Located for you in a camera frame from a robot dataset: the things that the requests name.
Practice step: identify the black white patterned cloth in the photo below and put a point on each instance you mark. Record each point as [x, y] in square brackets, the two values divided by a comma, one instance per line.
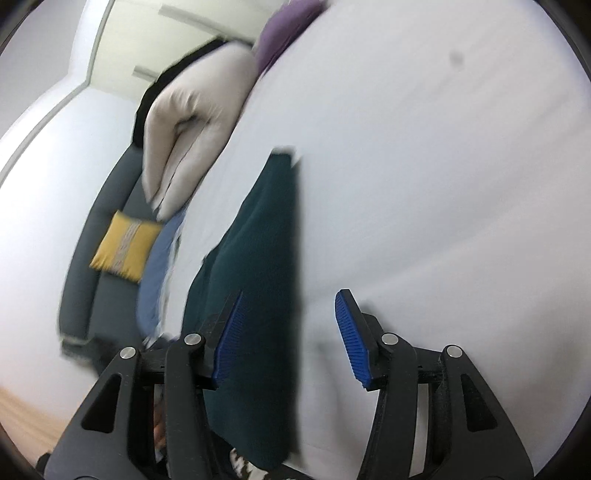
[244, 466]

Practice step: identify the grey upholstered headboard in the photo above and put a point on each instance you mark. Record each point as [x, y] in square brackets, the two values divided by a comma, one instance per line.
[92, 286]

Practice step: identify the white bed sheet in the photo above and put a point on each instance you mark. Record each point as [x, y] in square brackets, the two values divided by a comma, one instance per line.
[415, 184]

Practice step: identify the yellow cushion with patterned band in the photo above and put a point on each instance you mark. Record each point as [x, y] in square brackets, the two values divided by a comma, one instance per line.
[115, 249]

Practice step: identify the blue pillow with beige trim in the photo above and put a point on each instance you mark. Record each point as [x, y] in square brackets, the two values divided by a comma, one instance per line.
[154, 277]

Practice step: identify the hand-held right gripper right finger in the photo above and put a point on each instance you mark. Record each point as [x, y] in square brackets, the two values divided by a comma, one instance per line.
[353, 337]

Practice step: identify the purple cloth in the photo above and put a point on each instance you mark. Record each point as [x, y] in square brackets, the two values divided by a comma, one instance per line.
[277, 32]

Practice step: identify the beige folded duvet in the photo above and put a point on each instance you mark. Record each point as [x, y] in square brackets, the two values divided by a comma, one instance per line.
[194, 110]

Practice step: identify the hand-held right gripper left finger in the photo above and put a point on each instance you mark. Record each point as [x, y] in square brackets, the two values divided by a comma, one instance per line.
[226, 341]

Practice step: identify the white wardrobe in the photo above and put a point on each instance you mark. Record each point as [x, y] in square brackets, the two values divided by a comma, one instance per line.
[134, 46]

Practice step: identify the dark green garment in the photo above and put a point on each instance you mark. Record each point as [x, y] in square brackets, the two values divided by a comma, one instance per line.
[263, 254]

